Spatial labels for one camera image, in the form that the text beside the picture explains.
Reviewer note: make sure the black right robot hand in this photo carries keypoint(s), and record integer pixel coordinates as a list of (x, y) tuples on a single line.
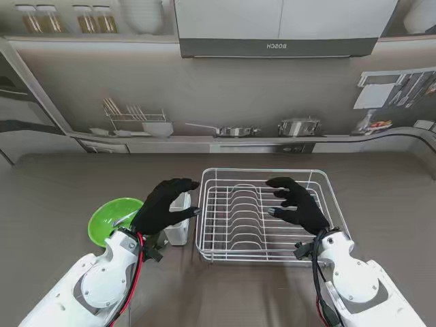
[(306, 211)]

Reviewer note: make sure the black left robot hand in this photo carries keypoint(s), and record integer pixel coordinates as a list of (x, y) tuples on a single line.
[(156, 211)]

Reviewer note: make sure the metal fork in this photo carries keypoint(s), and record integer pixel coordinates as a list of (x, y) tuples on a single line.
[(127, 217)]

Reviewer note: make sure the white plastic utensil caddy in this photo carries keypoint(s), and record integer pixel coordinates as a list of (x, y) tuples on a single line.
[(177, 235)]

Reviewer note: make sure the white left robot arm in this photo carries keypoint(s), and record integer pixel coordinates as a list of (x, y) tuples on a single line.
[(102, 279)]

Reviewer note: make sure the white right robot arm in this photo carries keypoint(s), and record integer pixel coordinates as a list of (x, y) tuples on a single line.
[(354, 279)]

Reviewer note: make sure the green plastic bowl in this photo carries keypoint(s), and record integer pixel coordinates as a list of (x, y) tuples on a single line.
[(105, 218)]

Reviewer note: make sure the printed kitchen backdrop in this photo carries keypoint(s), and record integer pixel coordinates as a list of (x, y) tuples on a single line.
[(238, 95)]

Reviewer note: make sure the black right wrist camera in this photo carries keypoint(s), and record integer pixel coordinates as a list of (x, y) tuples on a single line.
[(302, 250)]

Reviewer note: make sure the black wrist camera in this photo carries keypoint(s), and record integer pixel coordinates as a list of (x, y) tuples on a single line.
[(154, 252), (302, 250)]

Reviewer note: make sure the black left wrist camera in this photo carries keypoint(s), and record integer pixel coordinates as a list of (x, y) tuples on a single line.
[(154, 252)]

